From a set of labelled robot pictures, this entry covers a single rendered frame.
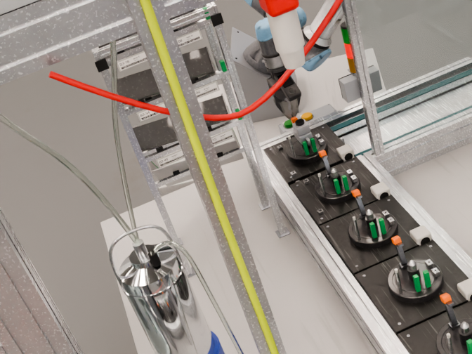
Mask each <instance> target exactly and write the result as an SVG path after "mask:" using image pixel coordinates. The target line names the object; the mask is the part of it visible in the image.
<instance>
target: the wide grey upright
mask: <svg viewBox="0 0 472 354"><path fill-rule="evenodd" d="M0 342H1V344H2V345H3V347H4V348H5V349H6V351H7V353H8V354H81V353H80V352H79V350H78V348H77V347H76V345H75V343H74V342H73V340H72V337H71V336H70V334H69V332H68V331H67V329H66V328H65V326H64V324H63V322H62V320H61V319H60V317H59V315H58V314H57V312H56V310H55V308H54V307H53V305H52V303H51V301H50V300H49V298H48V296H47V295H46V292H45V291H44V289H43V287H42V286H41V284H40V282H39V281H38V279H37V277H36V275H35V274H34V272H33V270H32V269H31V267H30V265H29V263H28V262H27V259H26V258H25V256H24V254H23V253H22V251H21V249H20V247H19V246H18V244H17V242H16V241H15V239H14V237H13V236H12V234H11V232H10V230H9V229H8V227H7V225H6V223H5V222H4V220H3V218H2V217H1V214H0Z"/></svg>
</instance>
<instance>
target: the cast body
mask: <svg viewBox="0 0 472 354"><path fill-rule="evenodd" d="M292 125H293V128H294V129H293V131H294V136H295V137H296V139H297V140H298V141H299V142H300V144H302V145H303V143H302V142H303V141H305V142H307V144H308V145H311V143H310V139H311V138H312V137H313V135H312V133H311V132H310V127H309V124H308V123H307V122H306V121H305V120H304V119H297V120H296V121H295V123H293V124H292Z"/></svg>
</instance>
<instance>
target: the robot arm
mask: <svg viewBox="0 0 472 354"><path fill-rule="evenodd" d="M245 1H246V2H247V3H248V4H249V5H250V6H251V7H252V8H253V9H255V10H256V11H257V12H258V13H260V14H261V15H262V16H263V17H264V19H262V20H259V21H258V22H257V23H256V25H255V30H256V38H257V39H256V40H255V41H254V42H253V43H251V44H250V45H249V46H247V47H246V49H245V50H244V52H243V56H244V59H245V60H246V61H247V62H248V63H249V64H250V65H251V66H252V67H253V68H255V69H256V70H258V71H259V72H262V73H264V74H269V75H271V77H269V78H267V82H268V86H269V89H270V88H271V87H272V86H273V85H274V84H275V83H276V82H277V81H278V80H279V78H280V77H281V76H282V75H283V74H284V73H285V72H286V71H287V69H286V68H285V66H284V63H283V62H282V59H281V57H280V54H279V53H278V52H277V51H276V49H275V44H274V41H273V36H272V34H271V31H270V26H269V23H268V19H267V15H266V12H265V11H264V10H263V9H262V8H261V6H260V3H259V0H245ZM335 1H336V0H326V1H325V2H324V4H323V5H322V8H321V9H320V11H319V12H318V14H317V15H316V17H315V19H314V21H313V22H312V24H311V25H309V26H305V27H303V26H304V25H305V24H306V21H307V17H306V14H305V12H304V10H303V9H302V8H300V7H298V8H297V9H296V10H297V13H298V17H299V22H300V25H301V30H302V33H303V38H304V41H305V44H304V46H303V47H305V45H306V44H307V43H308V42H309V40H310V38H311V37H312V36H313V34H314V33H315V31H316V29H317V28H318V27H319V25H320V23H321V22H322V21H323V19H324V18H325V16H326V14H327V13H328V12H329V10H330V8H331V7H332V5H333V3H334V2H335ZM343 16H344V15H343V9H342V5H340V6H339V8H338V10H337V11H336V13H335V14H334V16H333V18H332V19H331V20H330V22H329V24H328V25H327V26H326V28H325V29H324V31H323V33H322V34H321V35H320V37H319V39H318V40H317V41H316V43H315V45H314V46H313V47H312V48H311V50H310V51H309V52H308V54H307V55H306V57H305V64H304V65H303V66H302V68H304V69H305V70H307V71H309V72H311V71H313V70H315V69H317V68H318V67H319V66H321V64H322V63H323V62H324V61H325V60H326V59H328V57H329V56H330V55H331V52H332V51H331V49H330V48H329V46H330V45H331V43H332V40H331V38H330V37H331V35H332V34H333V33H334V30H335V29H336V28H337V26H338V24H339V23H340V22H341V20H342V18H343ZM273 97H274V103H275V105H276V106H277V108H278V109H279V110H280V111H281V112H282V113H283V114H284V115H285V117H286V118H288V119H290V120H291V118H292V117H295V116H296V115H297V112H298V109H299V104H300V99H301V91H300V89H299V88H298V86H297V85H296V83H295V81H294V80H293V79H292V77H291V76H290V77H289V78H288V80H286V82H285V83H284V84H283V85H282V86H281V87H280V88H279V89H278V90H277V91H276V92H275V93H274V94H273ZM285 98H287V99H288V101H289V103H290V104H291V111H292V113H291V114H290V111H289V109H288V102H287V101H286V100H285Z"/></svg>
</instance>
